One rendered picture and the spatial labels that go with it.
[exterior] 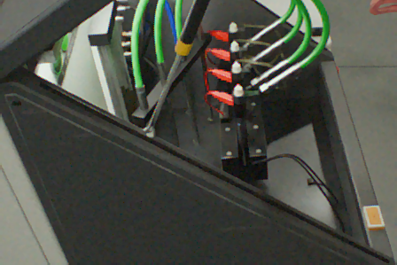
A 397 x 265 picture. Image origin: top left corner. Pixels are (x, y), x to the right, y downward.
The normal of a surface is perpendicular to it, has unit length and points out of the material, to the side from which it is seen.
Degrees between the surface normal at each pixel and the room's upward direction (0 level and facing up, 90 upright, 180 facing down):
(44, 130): 90
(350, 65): 0
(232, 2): 90
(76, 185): 90
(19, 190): 90
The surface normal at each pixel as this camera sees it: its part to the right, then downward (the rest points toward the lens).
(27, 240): 0.00, 0.66
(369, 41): -0.11, -0.75
